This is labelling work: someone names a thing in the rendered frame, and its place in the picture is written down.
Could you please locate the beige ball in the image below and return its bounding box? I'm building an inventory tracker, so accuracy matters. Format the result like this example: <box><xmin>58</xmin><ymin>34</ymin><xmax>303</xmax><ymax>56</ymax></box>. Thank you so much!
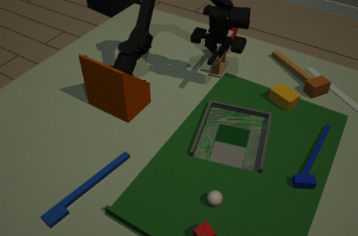
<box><xmin>207</xmin><ymin>190</ymin><xmax>222</xmax><ymax>206</ymax></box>

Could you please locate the red cube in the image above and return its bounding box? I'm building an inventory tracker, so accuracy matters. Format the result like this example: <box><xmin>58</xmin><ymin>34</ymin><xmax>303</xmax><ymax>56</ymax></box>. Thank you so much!
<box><xmin>193</xmin><ymin>222</ymin><xmax>216</xmax><ymax>236</ymax></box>

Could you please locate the green flat mat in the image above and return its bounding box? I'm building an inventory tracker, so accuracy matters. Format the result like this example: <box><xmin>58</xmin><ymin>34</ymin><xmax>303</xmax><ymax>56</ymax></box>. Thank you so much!
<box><xmin>111</xmin><ymin>72</ymin><xmax>348</xmax><ymax>236</ymax></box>

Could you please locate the yellow rectangular block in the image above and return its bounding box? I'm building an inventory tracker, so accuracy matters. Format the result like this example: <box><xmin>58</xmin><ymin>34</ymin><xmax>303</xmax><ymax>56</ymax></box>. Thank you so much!
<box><xmin>268</xmin><ymin>83</ymin><xmax>301</xmax><ymax>112</ymax></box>

